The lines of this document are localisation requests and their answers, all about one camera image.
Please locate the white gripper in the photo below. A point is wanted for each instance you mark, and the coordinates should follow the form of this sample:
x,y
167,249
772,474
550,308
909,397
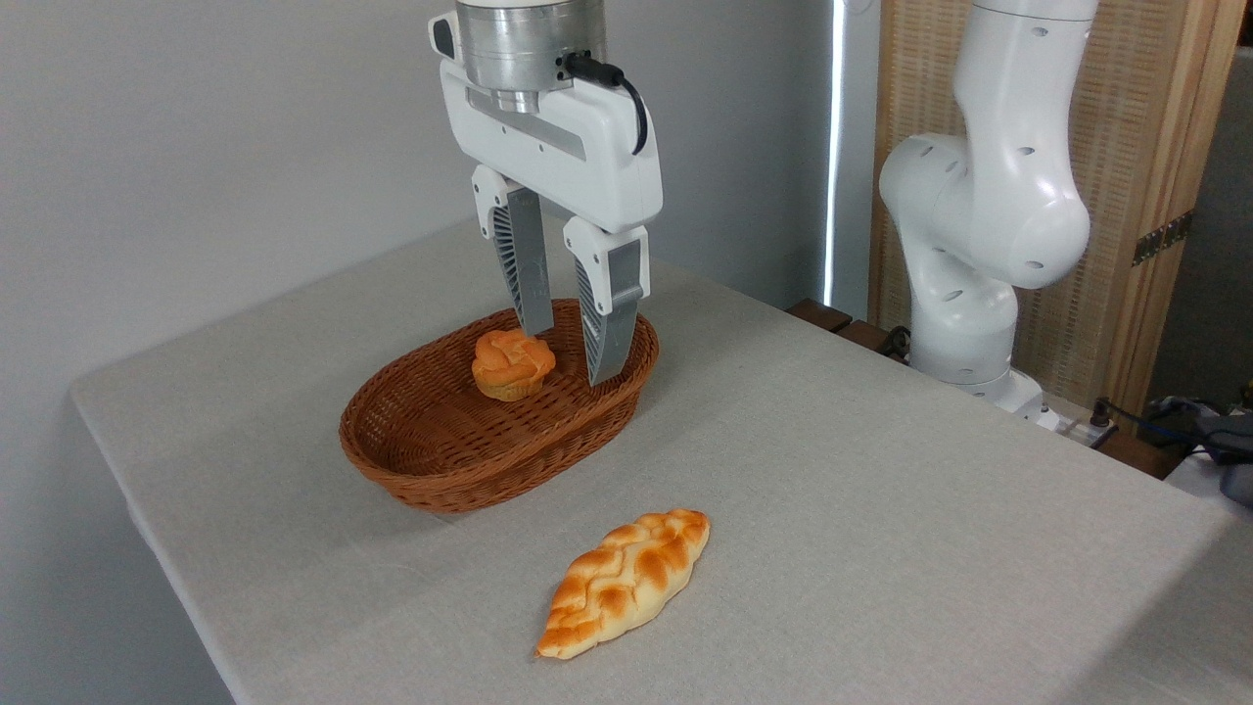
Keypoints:
x,y
587,166

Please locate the round muffin bread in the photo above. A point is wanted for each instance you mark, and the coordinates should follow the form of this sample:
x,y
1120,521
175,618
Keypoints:
x,y
509,367

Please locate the brown wicker basket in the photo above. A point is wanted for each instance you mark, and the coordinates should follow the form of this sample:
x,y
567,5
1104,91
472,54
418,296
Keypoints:
x,y
440,460

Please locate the long braided bread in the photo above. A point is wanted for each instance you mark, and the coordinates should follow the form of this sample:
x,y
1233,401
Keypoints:
x,y
626,578

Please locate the bright vertical light strip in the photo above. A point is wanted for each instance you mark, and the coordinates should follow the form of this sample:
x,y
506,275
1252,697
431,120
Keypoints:
x,y
833,147

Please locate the grey linen tablecloth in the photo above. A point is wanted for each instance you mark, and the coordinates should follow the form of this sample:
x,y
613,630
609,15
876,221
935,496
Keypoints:
x,y
881,539

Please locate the wooden woven folding screen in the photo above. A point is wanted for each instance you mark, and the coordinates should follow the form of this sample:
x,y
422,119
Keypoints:
x,y
1126,117

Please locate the brass screen hinge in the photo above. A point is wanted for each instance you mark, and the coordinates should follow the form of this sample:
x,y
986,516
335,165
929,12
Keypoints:
x,y
1163,238

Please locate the dark grey device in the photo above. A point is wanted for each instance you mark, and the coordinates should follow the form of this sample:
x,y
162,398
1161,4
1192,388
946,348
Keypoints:
x,y
1238,480

